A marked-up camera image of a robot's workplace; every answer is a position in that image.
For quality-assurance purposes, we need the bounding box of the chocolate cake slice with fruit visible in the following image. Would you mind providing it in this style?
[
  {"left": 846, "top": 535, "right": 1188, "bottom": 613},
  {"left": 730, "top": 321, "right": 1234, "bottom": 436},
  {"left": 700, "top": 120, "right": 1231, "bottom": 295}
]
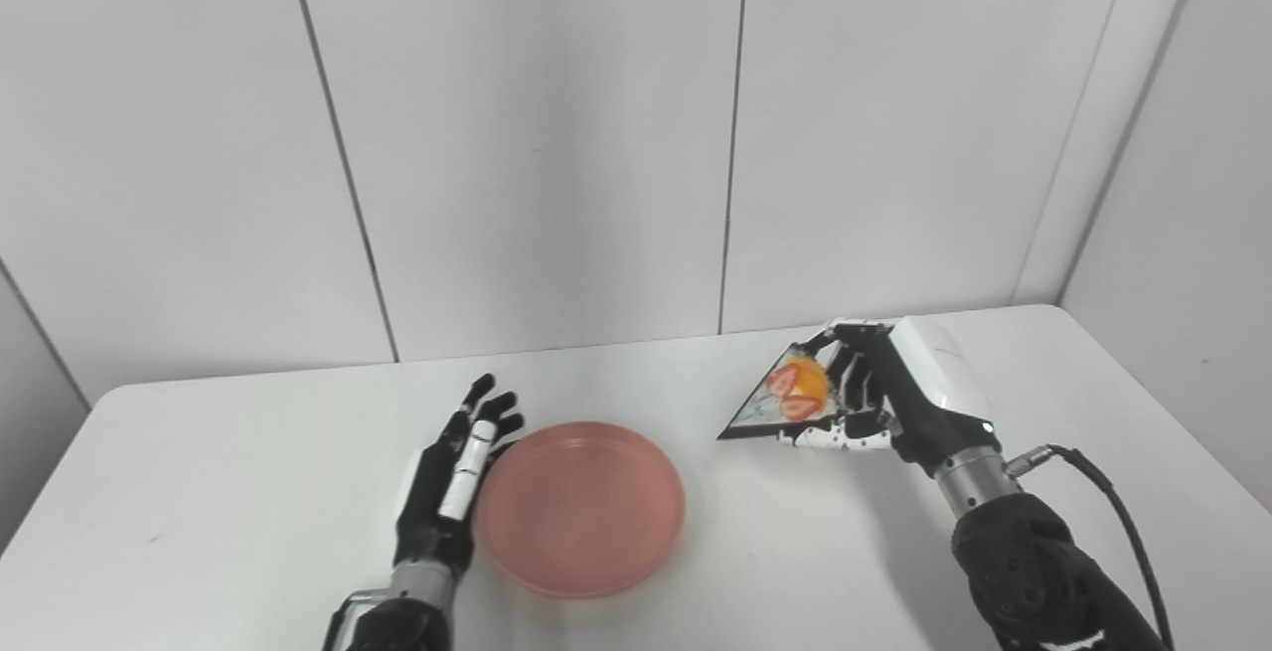
[{"left": 716, "top": 343, "right": 847, "bottom": 441}]

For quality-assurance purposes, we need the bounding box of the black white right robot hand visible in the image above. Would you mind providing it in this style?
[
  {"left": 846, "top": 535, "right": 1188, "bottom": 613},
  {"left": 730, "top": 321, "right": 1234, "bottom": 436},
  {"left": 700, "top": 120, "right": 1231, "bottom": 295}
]
[{"left": 785, "top": 316, "right": 998, "bottom": 478}]

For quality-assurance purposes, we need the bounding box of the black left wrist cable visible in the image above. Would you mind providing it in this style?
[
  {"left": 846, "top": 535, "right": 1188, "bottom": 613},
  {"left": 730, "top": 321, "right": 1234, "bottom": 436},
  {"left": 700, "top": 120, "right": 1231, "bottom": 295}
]
[{"left": 320, "top": 588, "right": 391, "bottom": 651}]

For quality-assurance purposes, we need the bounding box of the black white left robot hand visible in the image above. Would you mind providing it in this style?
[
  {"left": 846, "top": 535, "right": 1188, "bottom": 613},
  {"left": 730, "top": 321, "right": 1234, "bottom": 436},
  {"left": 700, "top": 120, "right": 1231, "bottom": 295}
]
[{"left": 394, "top": 374, "right": 526, "bottom": 578}]

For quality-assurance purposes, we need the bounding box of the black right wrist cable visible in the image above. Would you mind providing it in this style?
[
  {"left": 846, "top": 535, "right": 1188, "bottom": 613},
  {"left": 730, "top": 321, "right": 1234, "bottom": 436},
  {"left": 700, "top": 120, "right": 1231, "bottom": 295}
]
[{"left": 1006, "top": 443, "right": 1178, "bottom": 651}]

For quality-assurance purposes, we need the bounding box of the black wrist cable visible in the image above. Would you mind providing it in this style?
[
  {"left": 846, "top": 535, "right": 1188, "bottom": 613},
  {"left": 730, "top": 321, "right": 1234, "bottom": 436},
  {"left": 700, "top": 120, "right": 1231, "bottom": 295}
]
[
  {"left": 320, "top": 588, "right": 391, "bottom": 651},
  {"left": 1006, "top": 443, "right": 1178, "bottom": 651}
]

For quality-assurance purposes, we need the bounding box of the pink round plate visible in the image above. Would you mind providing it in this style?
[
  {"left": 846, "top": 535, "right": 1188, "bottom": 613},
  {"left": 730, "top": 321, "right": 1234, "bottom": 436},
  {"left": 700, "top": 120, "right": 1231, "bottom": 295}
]
[{"left": 474, "top": 420, "right": 687, "bottom": 599}]

